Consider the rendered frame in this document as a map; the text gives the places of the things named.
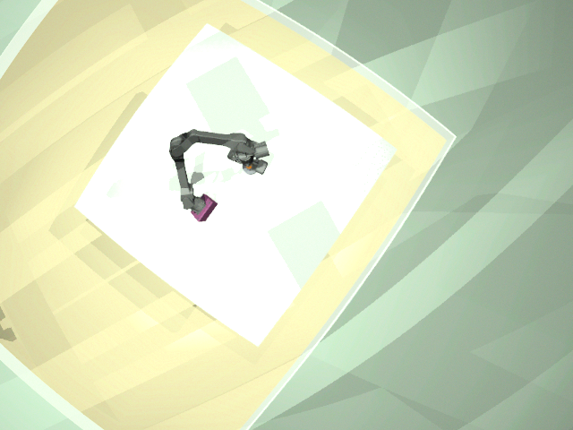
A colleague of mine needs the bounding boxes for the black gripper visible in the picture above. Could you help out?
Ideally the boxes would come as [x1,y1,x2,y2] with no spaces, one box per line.
[227,150,268,175]

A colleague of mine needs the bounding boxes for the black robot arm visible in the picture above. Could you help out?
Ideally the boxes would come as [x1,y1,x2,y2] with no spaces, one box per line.
[169,129,269,214]

